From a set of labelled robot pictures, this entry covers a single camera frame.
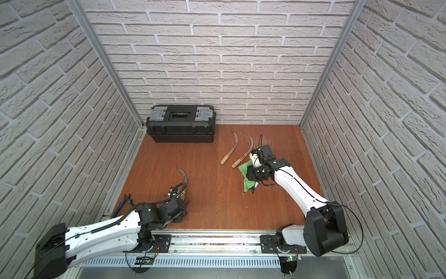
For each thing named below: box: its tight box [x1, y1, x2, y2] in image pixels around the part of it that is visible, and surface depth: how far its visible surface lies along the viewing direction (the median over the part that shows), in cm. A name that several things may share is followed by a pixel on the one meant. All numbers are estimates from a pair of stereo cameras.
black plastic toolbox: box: [145, 104, 217, 143], surface depth 102 cm
